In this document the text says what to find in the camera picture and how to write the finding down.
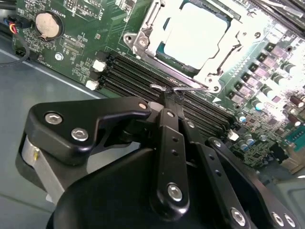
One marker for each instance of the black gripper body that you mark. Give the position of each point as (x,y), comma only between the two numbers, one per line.
(107,190)

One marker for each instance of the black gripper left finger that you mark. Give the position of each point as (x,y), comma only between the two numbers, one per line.
(171,162)

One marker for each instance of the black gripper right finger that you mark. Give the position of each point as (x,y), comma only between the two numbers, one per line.
(214,167)

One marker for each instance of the metal locking lever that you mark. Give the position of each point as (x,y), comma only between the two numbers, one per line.
(227,57)
(157,86)

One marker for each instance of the metal socket cover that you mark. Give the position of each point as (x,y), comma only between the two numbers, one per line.
(209,74)

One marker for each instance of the silver CPU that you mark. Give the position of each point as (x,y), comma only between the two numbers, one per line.
(193,40)

